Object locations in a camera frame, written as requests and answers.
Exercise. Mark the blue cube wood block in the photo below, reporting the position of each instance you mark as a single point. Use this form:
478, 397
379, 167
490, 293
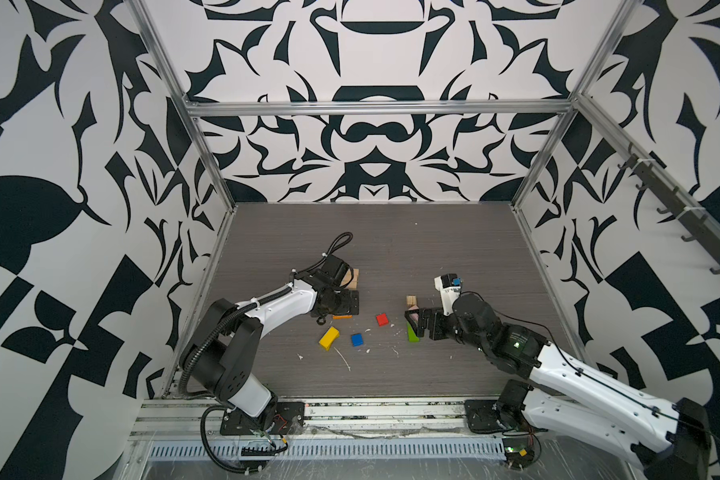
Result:
357, 340

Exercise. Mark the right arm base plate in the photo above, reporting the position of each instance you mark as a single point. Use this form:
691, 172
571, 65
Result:
484, 417

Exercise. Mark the red cube wood block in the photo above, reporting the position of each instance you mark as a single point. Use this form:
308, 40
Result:
382, 320

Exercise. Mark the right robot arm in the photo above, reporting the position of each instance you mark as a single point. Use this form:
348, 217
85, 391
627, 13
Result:
554, 391

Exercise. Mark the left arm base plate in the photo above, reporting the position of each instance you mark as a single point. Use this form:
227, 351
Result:
281, 418

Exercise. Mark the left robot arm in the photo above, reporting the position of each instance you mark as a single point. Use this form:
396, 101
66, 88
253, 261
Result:
218, 359

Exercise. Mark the green wood block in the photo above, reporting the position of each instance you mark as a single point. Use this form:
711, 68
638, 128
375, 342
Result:
411, 335

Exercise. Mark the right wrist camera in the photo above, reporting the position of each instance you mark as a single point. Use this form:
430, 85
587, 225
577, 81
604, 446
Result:
449, 288

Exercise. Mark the natural wood block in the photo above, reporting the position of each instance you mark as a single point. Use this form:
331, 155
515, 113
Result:
354, 278

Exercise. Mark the yellow arch wood block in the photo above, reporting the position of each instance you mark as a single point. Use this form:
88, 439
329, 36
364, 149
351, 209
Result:
328, 338

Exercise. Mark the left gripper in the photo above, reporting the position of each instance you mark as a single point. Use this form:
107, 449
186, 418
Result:
346, 307

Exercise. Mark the aluminium front rail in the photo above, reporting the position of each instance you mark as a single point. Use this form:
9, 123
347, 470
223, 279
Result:
412, 430

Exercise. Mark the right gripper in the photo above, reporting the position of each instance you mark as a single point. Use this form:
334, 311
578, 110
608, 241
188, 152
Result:
425, 314

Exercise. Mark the aluminium frame crossbar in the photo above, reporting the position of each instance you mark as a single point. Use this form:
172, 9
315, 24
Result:
225, 109

